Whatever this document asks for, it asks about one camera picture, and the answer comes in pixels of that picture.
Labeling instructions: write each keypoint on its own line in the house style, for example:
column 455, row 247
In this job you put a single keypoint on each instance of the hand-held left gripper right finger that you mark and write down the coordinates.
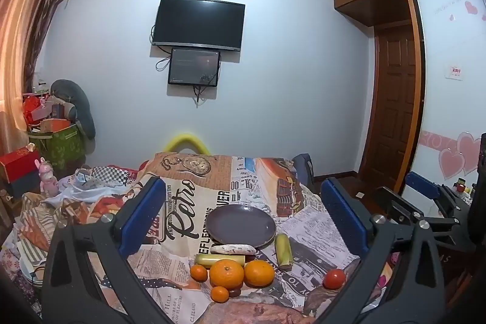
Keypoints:
column 343, row 214

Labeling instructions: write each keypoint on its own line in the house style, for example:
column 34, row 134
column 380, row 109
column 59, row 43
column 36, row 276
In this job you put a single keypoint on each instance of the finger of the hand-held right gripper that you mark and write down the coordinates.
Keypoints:
column 398, row 204
column 421, row 185

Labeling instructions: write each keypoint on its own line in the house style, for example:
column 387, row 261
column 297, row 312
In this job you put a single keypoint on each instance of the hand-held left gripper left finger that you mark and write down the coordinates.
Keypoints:
column 142, row 217

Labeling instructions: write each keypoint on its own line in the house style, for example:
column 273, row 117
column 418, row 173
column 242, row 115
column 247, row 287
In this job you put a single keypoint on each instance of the dark grey round plate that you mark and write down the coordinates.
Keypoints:
column 239, row 225

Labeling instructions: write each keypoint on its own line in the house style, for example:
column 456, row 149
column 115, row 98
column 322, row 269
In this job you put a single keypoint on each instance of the large orange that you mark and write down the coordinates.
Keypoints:
column 259, row 272
column 226, row 274

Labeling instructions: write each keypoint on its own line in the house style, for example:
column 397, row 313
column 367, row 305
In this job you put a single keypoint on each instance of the small orange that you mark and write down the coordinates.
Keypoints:
column 219, row 294
column 198, row 273

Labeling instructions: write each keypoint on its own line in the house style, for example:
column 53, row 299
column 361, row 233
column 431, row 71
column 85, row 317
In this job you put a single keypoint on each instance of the checkered cloth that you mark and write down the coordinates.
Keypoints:
column 114, row 174

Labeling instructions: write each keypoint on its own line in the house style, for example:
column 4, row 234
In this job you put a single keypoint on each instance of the printed newspaper pattern tablecloth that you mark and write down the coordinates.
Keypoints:
column 197, row 191

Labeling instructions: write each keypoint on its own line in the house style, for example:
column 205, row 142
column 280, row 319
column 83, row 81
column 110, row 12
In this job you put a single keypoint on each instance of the red tomato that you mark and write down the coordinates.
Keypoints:
column 334, row 279

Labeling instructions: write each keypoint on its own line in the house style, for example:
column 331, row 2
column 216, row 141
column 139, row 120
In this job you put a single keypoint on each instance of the white heart sticker wardrobe door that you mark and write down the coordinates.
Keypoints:
column 448, row 100

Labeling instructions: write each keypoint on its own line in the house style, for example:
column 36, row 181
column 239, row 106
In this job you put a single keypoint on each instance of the brown wooden door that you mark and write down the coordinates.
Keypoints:
column 391, row 100

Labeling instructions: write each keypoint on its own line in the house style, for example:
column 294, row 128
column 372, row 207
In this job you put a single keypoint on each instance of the yellow foam arc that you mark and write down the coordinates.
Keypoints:
column 186, row 137

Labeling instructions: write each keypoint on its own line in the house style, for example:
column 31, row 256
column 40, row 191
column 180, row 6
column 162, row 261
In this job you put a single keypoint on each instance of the peeled pomelo segment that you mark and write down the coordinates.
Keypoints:
column 231, row 250

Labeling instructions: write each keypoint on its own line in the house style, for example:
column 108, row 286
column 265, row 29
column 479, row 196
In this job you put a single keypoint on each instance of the pink bunny toy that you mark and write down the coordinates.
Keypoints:
column 47, row 178

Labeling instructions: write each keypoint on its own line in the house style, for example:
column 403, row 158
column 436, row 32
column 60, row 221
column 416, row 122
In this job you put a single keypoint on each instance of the green patterned box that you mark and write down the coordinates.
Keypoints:
column 64, row 147

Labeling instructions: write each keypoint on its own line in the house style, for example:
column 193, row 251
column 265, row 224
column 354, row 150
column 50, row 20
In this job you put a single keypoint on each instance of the striped blanket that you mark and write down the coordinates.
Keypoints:
column 34, row 229

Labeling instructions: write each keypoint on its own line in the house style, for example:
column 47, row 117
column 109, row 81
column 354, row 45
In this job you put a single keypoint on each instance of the small red white sign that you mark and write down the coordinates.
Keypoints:
column 454, row 72

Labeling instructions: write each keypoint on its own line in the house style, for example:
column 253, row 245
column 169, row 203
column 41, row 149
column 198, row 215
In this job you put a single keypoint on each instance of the orange box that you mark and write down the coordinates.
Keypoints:
column 53, row 124

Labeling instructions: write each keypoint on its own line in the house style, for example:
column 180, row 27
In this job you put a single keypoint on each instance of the brown woven cloth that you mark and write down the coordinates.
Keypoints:
column 258, row 314

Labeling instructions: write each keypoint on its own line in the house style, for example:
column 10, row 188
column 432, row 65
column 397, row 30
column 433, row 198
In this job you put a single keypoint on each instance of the grey pillow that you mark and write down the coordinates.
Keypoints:
column 81, row 100

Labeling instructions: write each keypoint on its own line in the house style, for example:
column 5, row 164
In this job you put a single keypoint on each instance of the red box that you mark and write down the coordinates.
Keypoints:
column 19, row 162

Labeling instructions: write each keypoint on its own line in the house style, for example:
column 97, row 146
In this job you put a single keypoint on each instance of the red gift bag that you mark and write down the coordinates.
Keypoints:
column 32, row 107

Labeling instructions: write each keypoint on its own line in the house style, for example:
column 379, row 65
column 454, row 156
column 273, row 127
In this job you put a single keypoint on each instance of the brown curtain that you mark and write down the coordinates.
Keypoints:
column 22, row 43

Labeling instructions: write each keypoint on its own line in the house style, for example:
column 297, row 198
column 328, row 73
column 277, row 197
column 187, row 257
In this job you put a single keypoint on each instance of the small black wall screen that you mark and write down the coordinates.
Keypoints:
column 193, row 66

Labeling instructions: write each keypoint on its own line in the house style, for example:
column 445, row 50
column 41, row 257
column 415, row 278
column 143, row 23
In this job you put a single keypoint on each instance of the black wall television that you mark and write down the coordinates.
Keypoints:
column 197, row 24

